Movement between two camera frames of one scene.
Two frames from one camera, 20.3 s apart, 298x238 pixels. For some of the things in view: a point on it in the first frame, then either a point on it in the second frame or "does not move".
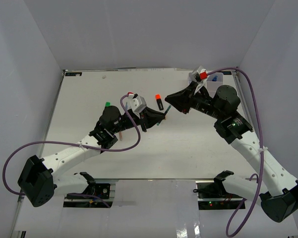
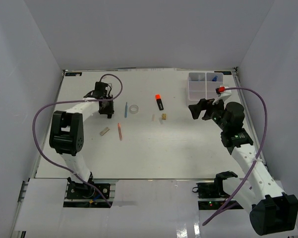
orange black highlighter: (158, 98) does not move
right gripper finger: (181, 100) to (196, 109)
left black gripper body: (125, 125) to (109, 108)
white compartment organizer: (213, 81) does not move
